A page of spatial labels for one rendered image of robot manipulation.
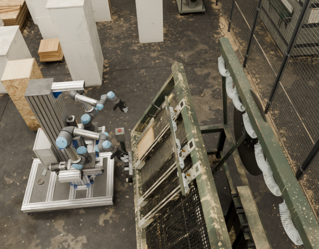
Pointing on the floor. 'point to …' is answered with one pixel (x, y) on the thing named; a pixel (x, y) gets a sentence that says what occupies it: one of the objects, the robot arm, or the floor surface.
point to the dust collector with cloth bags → (190, 6)
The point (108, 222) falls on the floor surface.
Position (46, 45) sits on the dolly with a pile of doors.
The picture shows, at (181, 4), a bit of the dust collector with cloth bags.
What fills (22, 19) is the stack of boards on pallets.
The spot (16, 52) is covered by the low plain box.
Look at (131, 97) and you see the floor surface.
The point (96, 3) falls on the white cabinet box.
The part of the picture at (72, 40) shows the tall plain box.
